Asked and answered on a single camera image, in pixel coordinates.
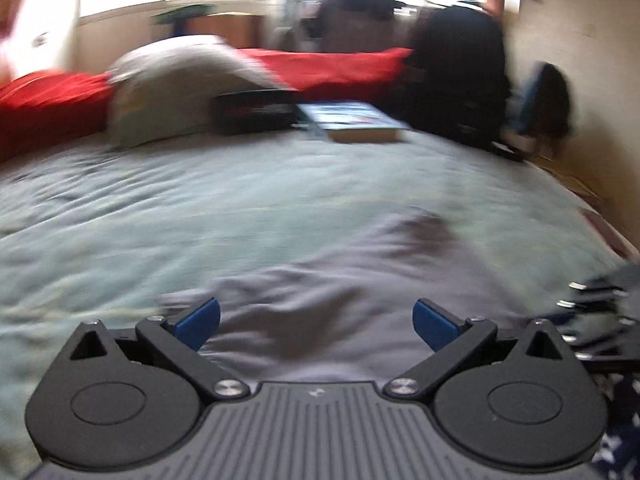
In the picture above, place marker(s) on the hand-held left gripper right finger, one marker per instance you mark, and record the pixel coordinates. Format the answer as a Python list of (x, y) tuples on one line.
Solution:
[(435, 323)]

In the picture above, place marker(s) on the black pouch with red print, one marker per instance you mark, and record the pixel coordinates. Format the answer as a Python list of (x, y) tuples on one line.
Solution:
[(250, 112)]

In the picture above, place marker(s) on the reddish brown bed rail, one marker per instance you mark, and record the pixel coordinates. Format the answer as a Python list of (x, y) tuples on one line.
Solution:
[(615, 235)]

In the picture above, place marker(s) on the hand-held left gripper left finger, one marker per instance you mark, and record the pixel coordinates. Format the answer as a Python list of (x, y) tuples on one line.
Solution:
[(200, 321)]

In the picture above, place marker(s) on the folded red blanket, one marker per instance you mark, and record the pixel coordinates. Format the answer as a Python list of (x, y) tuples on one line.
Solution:
[(50, 105)]

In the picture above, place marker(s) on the rack of hanging clothes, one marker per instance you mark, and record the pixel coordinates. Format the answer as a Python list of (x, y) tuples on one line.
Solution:
[(355, 0)]

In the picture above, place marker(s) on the white and blue book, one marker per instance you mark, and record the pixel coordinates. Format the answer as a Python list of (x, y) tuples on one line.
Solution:
[(350, 119)]

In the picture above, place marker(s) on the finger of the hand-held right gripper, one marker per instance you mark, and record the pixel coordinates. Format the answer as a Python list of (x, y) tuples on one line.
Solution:
[(610, 337), (610, 290)]

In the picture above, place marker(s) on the brown cardboard box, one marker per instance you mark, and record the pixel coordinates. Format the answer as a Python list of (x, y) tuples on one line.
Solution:
[(235, 30)]

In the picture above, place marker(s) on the light green bed sheet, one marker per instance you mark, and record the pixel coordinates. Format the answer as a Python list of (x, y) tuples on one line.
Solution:
[(150, 210)]

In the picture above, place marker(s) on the grey pillow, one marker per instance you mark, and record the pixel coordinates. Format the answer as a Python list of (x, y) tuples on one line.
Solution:
[(175, 85)]

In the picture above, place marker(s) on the black backpack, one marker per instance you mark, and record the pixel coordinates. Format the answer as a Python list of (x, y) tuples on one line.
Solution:
[(460, 70)]

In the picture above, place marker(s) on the orange patterned curtain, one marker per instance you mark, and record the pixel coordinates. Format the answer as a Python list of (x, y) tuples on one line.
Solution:
[(15, 0)]

